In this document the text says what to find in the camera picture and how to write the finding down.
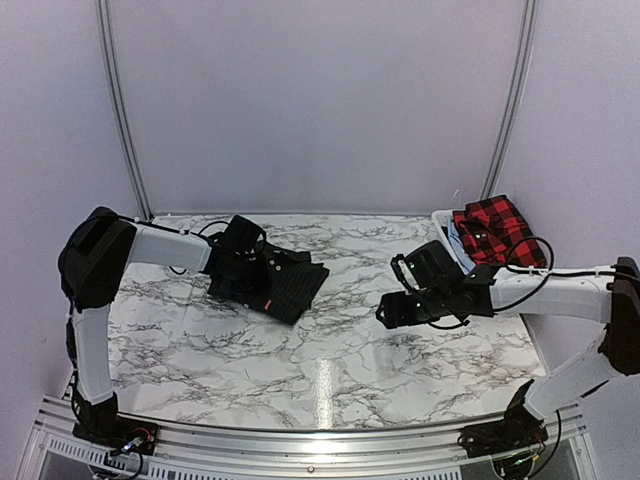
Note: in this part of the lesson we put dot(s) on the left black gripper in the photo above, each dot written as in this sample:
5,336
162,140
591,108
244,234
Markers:
260,281

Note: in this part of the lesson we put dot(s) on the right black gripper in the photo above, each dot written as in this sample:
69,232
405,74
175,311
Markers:
396,313

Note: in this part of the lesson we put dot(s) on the black pinstriped long sleeve shirt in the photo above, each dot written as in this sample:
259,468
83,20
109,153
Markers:
294,278

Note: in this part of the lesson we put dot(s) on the white plastic laundry basket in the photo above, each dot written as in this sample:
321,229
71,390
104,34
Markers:
440,219

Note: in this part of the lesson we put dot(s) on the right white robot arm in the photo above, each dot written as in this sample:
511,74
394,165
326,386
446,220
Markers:
434,286

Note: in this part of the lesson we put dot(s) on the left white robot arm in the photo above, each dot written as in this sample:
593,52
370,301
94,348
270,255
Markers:
92,265

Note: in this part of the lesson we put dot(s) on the light blue shirt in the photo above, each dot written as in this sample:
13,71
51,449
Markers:
467,264

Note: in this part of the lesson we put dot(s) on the red black plaid shirt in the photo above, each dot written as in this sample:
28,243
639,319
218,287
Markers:
493,231

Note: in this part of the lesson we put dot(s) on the left aluminium frame post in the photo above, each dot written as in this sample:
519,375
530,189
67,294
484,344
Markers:
117,98

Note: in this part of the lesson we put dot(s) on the aluminium frame post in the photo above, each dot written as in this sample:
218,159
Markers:
515,93
117,98

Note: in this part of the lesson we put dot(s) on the right aluminium frame post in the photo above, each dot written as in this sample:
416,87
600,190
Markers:
515,93

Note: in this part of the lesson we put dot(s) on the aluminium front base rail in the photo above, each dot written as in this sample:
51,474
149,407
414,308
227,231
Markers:
191,451

